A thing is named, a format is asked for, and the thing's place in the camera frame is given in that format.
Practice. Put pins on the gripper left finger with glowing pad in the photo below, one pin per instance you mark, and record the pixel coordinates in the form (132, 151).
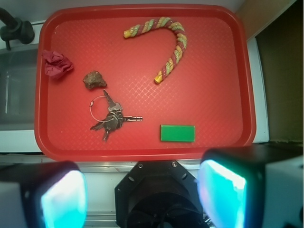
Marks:
(42, 195)

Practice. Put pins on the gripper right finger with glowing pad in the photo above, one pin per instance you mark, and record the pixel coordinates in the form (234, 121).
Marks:
(256, 186)

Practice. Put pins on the crumpled red paper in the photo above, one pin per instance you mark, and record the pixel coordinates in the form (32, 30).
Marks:
(56, 64)

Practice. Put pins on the bunch of metal keys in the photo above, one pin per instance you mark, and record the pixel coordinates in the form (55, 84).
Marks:
(114, 119)

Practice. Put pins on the green rectangular block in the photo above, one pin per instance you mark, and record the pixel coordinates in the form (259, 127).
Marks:
(178, 133)

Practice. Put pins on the brown rock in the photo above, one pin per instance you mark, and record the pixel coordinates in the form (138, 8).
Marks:
(93, 80)

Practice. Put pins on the red plastic tray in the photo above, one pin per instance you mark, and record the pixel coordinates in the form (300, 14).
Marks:
(170, 64)

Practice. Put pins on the grey metal sink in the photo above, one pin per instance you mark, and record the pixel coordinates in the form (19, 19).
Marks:
(17, 87)

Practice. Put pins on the black octagonal mount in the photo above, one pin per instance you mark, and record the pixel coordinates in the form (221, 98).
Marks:
(158, 194)

